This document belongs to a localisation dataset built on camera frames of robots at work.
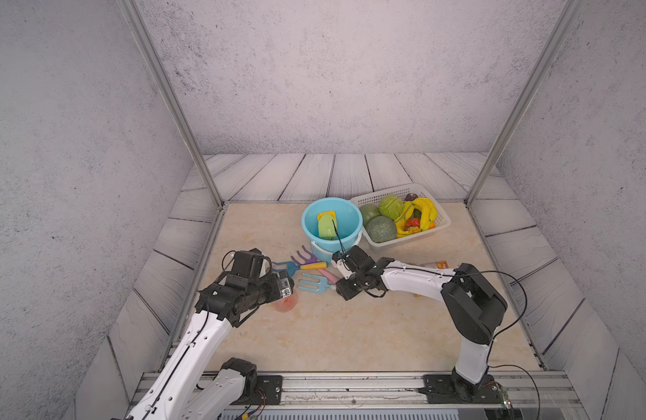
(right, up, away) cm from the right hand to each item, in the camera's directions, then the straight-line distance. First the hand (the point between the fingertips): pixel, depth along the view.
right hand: (343, 287), depth 90 cm
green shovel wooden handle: (-6, +20, +17) cm, 27 cm away
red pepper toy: (+28, +22, +13) cm, 38 cm away
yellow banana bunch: (+34, +26, +11) cm, 44 cm away
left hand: (-17, +4, -15) cm, 23 cm away
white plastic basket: (+40, +24, +14) cm, 48 cm away
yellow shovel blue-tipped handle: (-5, +26, +11) cm, 29 cm away
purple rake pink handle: (-11, +8, +11) cm, 18 cm away
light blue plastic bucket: (+2, +22, +4) cm, 22 cm away
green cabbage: (+19, +28, +11) cm, 36 cm away
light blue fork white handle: (-7, 0, +3) cm, 8 cm away
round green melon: (+14, +20, +6) cm, 25 cm away
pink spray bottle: (-19, -4, -4) cm, 20 cm away
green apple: (+11, +26, +15) cm, 32 cm away
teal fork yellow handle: (-19, +5, +8) cm, 21 cm away
